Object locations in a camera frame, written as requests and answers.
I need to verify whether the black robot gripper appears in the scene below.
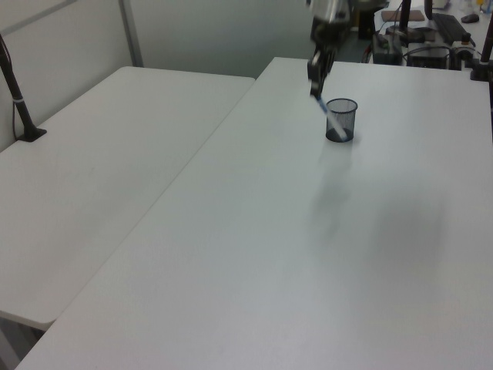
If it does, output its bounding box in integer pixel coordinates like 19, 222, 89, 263
307, 17, 347, 98

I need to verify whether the blue and white marker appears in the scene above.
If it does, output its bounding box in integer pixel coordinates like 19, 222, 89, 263
314, 95, 348, 141

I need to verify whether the black mesh pen cup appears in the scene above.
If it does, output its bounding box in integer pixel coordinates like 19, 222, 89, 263
325, 97, 360, 143

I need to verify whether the black control box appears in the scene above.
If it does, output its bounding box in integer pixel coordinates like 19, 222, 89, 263
371, 32, 404, 65

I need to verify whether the brown desk mat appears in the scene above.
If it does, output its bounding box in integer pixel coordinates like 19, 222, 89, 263
380, 9, 425, 23

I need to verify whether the black monitor stand pole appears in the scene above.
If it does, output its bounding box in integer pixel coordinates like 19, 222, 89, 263
398, 0, 412, 32

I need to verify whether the black electronics box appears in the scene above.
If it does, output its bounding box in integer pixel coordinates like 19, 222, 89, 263
407, 41, 452, 71

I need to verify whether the black keyboard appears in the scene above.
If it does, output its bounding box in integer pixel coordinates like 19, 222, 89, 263
431, 12, 466, 44

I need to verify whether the small grey camera device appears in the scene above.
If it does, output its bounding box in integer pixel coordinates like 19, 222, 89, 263
450, 33, 475, 71

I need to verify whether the grey partition frame post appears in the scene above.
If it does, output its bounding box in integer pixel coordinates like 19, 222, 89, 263
118, 0, 145, 67

